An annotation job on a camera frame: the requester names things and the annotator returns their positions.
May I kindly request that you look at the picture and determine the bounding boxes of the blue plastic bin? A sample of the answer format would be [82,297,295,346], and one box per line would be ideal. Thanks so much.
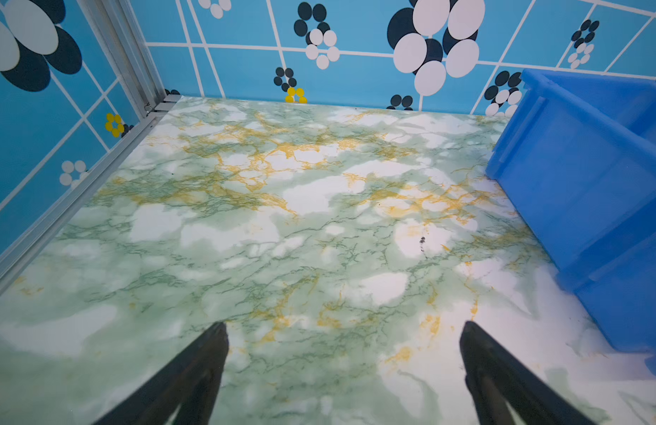
[486,69,656,375]

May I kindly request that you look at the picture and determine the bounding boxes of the aluminium frame post left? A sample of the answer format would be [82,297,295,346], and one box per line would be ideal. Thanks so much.
[77,0,166,120]

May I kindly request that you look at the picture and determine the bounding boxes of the aluminium frame rail left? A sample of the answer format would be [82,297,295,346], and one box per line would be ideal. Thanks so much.
[0,94,182,296]

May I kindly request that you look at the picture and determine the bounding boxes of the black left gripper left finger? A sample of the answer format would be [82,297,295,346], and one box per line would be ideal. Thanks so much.
[96,322,230,424]

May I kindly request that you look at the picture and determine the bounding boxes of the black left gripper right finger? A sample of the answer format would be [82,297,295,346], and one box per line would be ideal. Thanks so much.
[460,322,594,425]

